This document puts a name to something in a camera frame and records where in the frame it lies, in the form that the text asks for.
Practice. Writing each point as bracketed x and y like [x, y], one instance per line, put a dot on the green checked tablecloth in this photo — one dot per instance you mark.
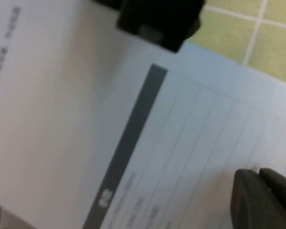
[264, 43]

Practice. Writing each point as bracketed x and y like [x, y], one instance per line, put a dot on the white product brochure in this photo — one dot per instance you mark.
[85, 119]

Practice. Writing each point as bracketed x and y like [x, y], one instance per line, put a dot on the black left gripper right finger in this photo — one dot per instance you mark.
[284, 202]

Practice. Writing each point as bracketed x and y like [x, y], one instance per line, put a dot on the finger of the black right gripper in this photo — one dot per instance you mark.
[162, 16]

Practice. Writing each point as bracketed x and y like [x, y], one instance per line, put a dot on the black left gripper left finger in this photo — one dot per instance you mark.
[250, 205]

